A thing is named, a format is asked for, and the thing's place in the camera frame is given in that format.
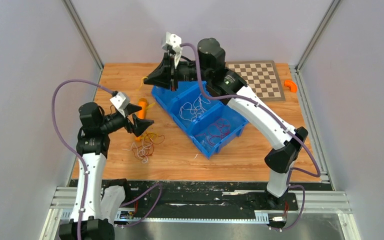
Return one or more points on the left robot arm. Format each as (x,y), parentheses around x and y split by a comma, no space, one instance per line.
(95,207)

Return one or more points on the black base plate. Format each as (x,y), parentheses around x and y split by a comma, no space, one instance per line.
(210,200)

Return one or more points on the wooden chessboard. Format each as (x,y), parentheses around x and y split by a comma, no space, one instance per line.
(263,78)

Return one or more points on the blue plastic compartment bin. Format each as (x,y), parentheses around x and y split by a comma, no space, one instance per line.
(209,124)

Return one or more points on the orange curved piece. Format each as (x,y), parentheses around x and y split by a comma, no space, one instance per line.
(291,85)

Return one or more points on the orange cylindrical toy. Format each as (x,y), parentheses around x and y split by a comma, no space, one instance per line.
(143,102)

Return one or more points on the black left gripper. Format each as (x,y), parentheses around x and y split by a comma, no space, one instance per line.
(140,125)

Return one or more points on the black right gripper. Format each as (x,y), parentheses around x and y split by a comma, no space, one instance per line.
(165,75)

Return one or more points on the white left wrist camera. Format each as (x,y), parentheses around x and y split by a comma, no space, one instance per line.
(120,101)

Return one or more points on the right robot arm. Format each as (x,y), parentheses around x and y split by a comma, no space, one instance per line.
(205,63)

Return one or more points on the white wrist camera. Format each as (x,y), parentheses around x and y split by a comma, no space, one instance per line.
(172,43)
(120,101)

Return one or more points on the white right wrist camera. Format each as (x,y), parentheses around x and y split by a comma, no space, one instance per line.
(172,43)

